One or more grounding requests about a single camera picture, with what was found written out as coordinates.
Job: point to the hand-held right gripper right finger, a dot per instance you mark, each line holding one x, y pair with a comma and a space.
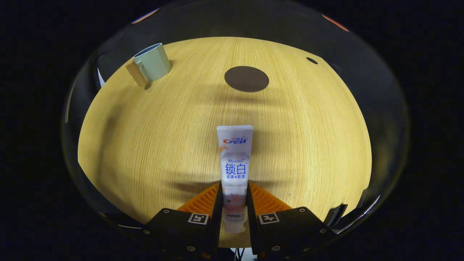
251, 224

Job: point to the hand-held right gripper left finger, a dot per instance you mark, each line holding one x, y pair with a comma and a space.
216, 224

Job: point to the white toothpaste tube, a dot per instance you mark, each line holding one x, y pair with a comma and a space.
235, 156

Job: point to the dark round coaster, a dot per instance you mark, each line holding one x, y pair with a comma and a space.
246, 78

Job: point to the wooden desktop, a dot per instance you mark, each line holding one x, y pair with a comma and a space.
163, 145

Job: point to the white-edged panel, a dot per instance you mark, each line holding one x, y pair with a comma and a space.
371, 206

